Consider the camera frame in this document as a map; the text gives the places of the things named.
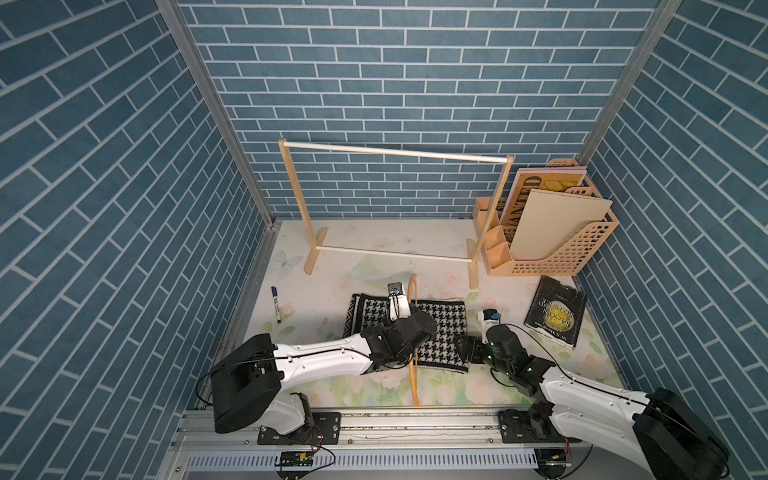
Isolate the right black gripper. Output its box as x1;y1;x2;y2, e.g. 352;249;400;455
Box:
451;332;511;378

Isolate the orange wooden clothes hanger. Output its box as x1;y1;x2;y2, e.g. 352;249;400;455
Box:
407;274;420;406

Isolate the black white houndstooth scarf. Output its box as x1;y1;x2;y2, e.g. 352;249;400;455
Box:
343;294;469;373

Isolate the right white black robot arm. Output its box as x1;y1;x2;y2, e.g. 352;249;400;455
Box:
454;324;730;479

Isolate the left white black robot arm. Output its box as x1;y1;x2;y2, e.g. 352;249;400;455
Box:
210;311;437;435

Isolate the black book gold cover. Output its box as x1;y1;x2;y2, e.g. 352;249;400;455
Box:
524;276;587;349

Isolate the floral table mat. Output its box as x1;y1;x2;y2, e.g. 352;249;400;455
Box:
236;218;625;409

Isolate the right circuit board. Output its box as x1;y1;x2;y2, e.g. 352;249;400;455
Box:
534;448;571;479

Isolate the circuit board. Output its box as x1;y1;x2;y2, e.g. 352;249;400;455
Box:
534;448;571;479
276;451;314;470

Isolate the wooden clothes rack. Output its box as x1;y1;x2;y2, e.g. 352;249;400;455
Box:
278;139;515;290

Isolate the peach plastic file organizer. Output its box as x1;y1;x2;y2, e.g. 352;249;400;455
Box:
469;159;619;277

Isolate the blue marker pen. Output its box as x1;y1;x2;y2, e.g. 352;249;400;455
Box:
270;286;282;325

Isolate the beige board in organizer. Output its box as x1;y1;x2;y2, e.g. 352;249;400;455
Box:
510;190;613;260

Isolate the left circuit board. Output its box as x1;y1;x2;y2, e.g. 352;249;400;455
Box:
276;451;314;470

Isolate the pink book in organizer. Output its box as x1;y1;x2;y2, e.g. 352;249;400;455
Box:
500;167;587;227

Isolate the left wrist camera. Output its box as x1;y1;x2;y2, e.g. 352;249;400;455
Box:
388;282;411;322

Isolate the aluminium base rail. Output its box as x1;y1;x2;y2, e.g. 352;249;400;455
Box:
158;407;592;479

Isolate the right aluminium corner post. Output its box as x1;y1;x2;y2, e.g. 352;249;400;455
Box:
575;0;682;166

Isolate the aluminium corner post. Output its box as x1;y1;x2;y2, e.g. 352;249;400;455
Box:
156;0;275;228
575;0;682;166

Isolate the left aluminium corner post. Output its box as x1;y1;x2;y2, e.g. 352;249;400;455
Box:
156;0;275;228

